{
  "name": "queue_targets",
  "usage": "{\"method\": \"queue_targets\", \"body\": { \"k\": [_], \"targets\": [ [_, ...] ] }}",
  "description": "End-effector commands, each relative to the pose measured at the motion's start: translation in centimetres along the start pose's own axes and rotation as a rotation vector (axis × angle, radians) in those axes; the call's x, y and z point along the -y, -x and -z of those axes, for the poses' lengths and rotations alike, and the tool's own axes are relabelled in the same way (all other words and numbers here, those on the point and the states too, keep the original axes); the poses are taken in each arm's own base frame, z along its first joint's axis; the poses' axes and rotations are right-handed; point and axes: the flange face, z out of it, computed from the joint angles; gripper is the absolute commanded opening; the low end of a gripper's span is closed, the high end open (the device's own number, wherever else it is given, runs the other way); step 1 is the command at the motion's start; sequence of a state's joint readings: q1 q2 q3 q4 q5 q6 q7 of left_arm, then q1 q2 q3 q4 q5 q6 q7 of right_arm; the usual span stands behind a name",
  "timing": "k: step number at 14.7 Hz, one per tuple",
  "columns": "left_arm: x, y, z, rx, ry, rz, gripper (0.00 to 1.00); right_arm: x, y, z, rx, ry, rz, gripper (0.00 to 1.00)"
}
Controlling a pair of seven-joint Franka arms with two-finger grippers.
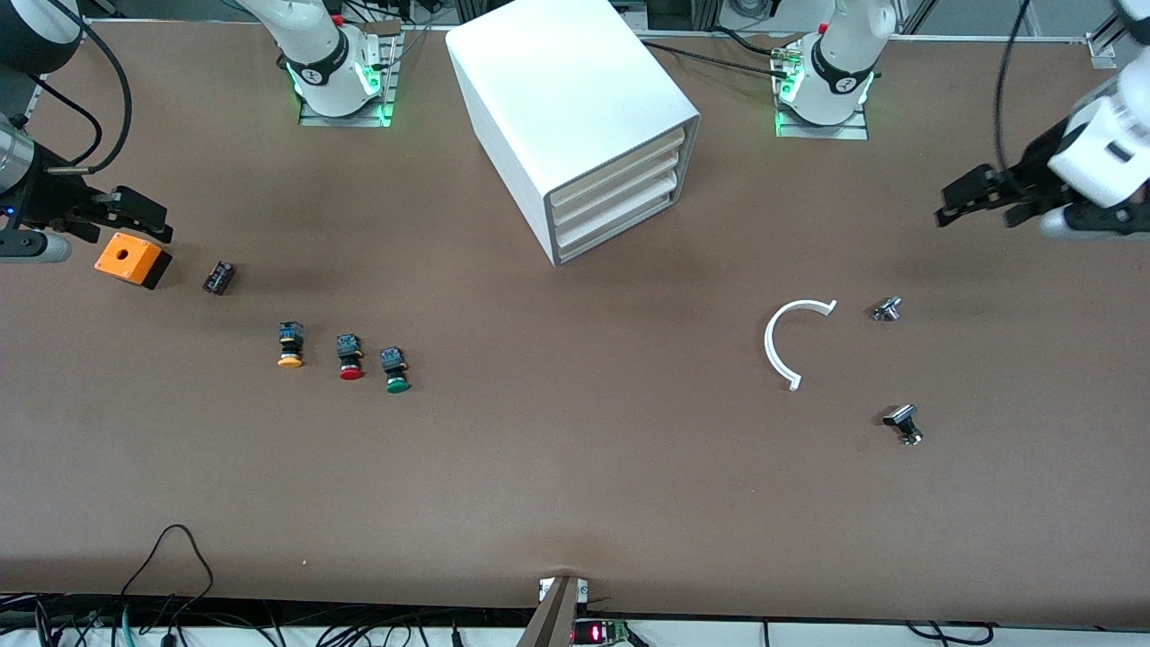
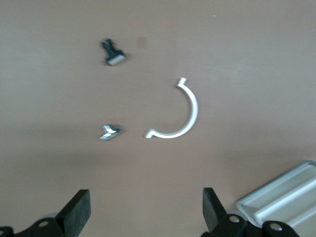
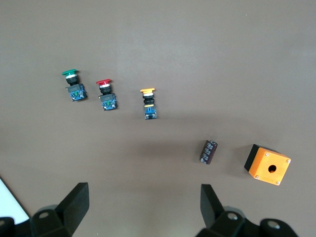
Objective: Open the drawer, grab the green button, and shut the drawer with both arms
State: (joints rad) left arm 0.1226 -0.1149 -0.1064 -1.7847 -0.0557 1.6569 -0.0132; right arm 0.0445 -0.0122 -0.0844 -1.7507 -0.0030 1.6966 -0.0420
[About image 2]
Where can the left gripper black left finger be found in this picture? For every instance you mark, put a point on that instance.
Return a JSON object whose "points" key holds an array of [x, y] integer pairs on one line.
{"points": [[74, 217]]}

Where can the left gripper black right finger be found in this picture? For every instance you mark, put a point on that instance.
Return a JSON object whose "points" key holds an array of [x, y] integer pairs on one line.
{"points": [[214, 217]]}

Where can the white curved plastic arc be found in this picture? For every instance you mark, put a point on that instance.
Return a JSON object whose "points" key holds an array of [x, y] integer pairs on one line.
{"points": [[193, 108]]}

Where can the small silver switch part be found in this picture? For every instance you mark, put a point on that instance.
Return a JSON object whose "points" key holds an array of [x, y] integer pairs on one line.
{"points": [[107, 132]]}

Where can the black silver selector switch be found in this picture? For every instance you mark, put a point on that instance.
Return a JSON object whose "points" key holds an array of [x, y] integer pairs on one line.
{"points": [[114, 58]]}

